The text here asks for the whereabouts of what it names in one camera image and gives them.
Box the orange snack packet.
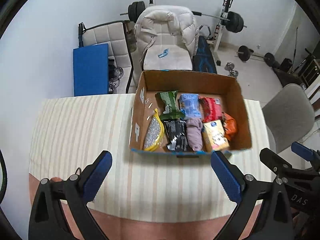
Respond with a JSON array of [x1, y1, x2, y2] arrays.
[[222, 112, 238, 141]]

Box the yellow cartoon tissue pack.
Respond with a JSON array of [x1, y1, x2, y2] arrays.
[[202, 120, 229, 152]]

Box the red patterned packet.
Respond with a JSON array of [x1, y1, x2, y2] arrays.
[[200, 97, 222, 122]]

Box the purple cloth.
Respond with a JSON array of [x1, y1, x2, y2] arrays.
[[186, 118, 203, 152]]

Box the blue tissue pack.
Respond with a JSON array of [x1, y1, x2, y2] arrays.
[[178, 93, 201, 120]]

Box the black snack packet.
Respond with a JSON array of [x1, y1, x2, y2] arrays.
[[163, 119, 188, 152]]

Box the green snack packet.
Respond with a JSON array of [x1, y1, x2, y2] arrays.
[[156, 90, 185, 121]]

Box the yellow silver scrub sponge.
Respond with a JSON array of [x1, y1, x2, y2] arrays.
[[143, 108, 164, 152]]

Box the grey shell chair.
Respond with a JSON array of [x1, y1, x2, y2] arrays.
[[262, 84, 315, 154]]

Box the striped cat tablecloth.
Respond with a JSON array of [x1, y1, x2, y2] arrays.
[[28, 93, 276, 240]]

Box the chrome dumbbell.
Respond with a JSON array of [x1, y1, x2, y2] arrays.
[[225, 62, 239, 79]]

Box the cardboard milk box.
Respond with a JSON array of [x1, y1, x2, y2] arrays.
[[129, 70, 252, 151]]

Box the floor barbell black plates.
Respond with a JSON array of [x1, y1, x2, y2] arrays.
[[237, 45, 276, 67]]

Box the blue black patterned mat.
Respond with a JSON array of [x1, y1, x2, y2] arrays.
[[193, 36, 217, 74]]

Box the barbell on white rack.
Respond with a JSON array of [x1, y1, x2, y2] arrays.
[[120, 0, 246, 66]]

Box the beige padded chair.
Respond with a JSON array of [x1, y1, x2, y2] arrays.
[[142, 33, 193, 70]]

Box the small blue packet on chair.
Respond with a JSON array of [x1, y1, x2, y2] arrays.
[[158, 49, 169, 59]]

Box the chrome weight plates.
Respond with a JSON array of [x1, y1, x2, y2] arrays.
[[108, 59, 124, 94]]

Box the blue folded mat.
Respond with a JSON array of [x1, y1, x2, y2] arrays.
[[73, 43, 108, 96]]

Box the white puffer jacket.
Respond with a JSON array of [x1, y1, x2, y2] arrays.
[[134, 5, 199, 56]]

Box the white quilted chair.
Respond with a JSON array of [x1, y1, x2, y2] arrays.
[[78, 21, 133, 94]]

